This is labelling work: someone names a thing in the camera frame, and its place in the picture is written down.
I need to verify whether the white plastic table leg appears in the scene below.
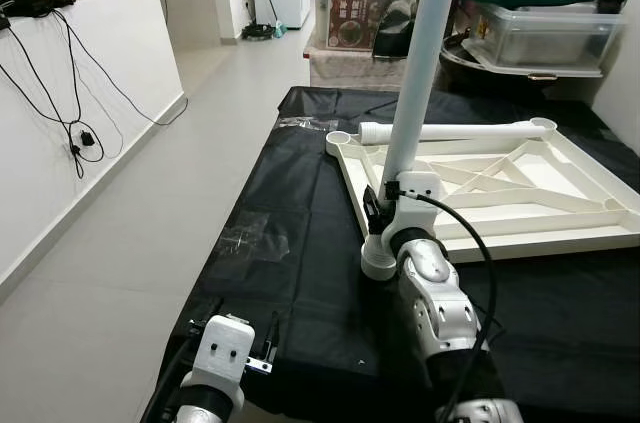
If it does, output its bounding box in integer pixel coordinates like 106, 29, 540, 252
357, 120, 533, 143
362, 0, 466, 279

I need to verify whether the white plastic children table top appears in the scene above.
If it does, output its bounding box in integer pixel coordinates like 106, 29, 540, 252
327, 118, 640, 279

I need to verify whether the clear box with orange lid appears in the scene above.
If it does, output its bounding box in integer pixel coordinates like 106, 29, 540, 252
308, 0, 428, 52

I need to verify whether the clear plastic wrap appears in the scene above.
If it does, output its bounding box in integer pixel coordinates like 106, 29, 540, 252
273, 115, 343, 133

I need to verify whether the black round basin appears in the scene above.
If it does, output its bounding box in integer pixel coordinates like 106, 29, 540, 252
438, 33, 623, 96

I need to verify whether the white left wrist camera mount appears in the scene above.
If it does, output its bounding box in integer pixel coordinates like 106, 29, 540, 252
203, 315, 255, 385

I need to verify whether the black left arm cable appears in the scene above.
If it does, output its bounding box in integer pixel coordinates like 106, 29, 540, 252
143, 338, 213, 423

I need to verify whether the shiny black plastic bag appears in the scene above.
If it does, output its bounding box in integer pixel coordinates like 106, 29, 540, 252
373, 0, 423, 60

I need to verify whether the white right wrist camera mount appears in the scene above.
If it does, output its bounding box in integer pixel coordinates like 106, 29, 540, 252
385, 171, 445, 245

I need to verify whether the grey cloth covered ledge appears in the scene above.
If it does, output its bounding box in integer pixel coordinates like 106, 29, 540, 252
306, 43, 443, 90

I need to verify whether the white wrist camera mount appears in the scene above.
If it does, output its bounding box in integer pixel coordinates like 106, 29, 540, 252
203, 315, 255, 385
385, 171, 445, 245

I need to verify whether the clear plastic storage box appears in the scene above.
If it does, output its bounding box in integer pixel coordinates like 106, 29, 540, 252
473, 3, 628, 75

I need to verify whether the clear tape patch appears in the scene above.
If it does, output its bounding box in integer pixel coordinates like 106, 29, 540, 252
213, 213, 288, 261

